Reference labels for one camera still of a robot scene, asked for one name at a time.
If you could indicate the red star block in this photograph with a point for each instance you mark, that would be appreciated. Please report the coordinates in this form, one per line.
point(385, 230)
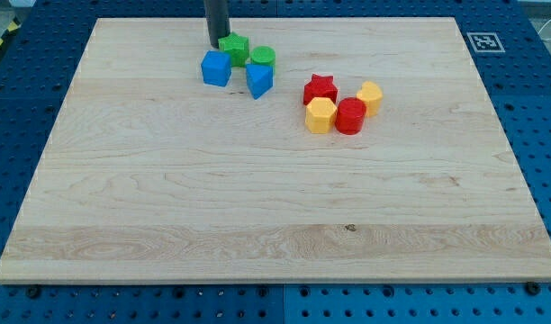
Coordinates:
point(320, 86)

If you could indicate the green star block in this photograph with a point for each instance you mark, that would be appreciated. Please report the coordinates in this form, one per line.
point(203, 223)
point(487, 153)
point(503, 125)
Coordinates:
point(237, 46)

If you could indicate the yellow hexagon block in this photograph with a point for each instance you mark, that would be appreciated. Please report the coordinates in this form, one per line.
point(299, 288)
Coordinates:
point(320, 115)

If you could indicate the blue triangle block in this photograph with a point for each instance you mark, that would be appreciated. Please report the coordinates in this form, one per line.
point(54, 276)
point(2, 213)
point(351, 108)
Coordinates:
point(260, 79)

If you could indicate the red cylinder block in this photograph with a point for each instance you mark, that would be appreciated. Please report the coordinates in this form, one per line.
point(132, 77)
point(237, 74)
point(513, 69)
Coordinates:
point(350, 116)

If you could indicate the light wooden board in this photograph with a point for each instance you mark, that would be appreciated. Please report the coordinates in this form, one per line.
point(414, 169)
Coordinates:
point(150, 176)

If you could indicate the green cylinder block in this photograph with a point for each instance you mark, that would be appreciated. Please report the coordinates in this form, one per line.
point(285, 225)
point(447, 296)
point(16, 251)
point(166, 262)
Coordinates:
point(264, 56)

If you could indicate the blue cube block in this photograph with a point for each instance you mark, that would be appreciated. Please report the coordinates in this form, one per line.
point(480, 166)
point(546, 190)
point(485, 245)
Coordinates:
point(216, 68)

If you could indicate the yellow heart block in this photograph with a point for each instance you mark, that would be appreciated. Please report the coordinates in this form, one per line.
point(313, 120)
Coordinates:
point(371, 95)

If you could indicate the dark grey cylindrical pointer tool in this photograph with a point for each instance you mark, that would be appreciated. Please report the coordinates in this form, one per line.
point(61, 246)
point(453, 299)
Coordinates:
point(218, 20)

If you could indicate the white fiducial marker tag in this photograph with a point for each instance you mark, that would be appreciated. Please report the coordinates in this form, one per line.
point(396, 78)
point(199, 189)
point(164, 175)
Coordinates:
point(485, 42)

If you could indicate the black bolt front left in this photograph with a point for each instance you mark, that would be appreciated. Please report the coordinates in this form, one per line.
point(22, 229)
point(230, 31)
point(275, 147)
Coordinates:
point(33, 292)

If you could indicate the black bolt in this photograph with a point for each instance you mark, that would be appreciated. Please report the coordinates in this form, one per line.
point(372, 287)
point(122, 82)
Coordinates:
point(33, 292)
point(532, 288)

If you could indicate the black bolt front right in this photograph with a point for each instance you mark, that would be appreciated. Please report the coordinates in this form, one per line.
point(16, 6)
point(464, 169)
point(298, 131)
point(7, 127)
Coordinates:
point(532, 288)

